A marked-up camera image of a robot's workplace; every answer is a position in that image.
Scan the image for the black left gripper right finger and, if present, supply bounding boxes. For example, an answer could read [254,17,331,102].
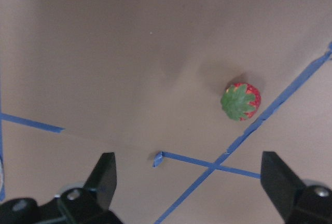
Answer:
[260,151,306,220]

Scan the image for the red strawberry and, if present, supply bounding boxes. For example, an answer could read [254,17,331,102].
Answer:
[220,82,261,121]

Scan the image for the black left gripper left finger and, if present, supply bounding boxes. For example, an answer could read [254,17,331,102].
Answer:
[84,152,117,209]

